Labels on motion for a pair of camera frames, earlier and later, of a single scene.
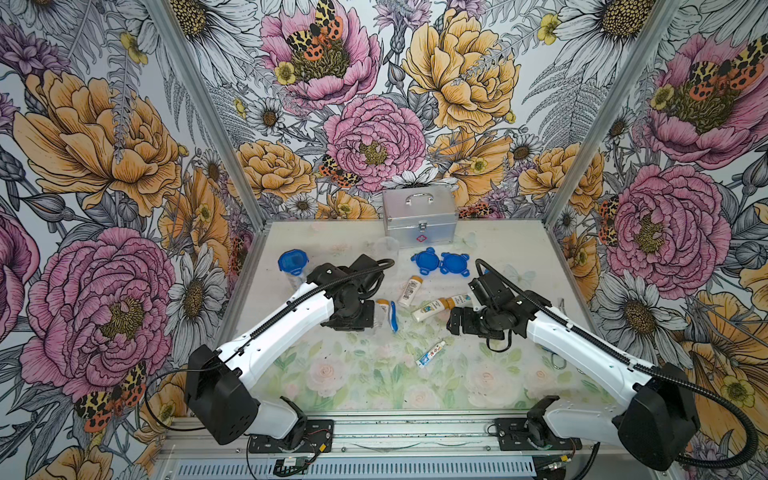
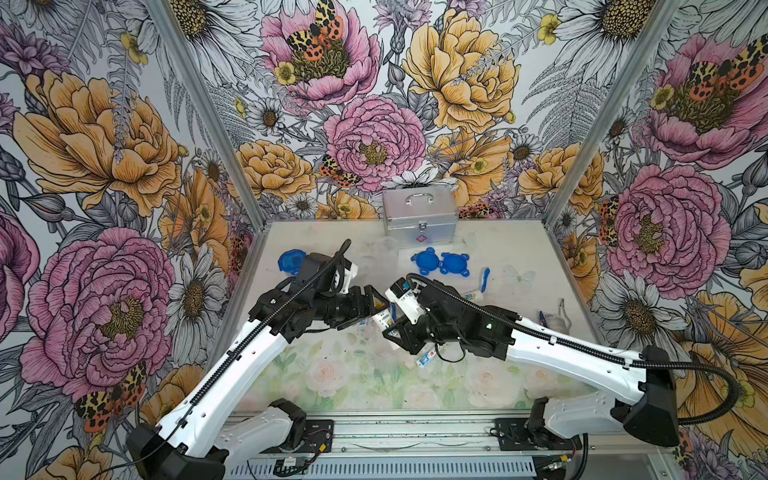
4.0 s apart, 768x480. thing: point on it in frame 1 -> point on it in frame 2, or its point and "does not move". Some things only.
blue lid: x=454 y=263 does not move
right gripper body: x=482 y=323 -> x=427 y=331
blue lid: x=294 y=261 does not move
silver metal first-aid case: x=420 y=216 does not move
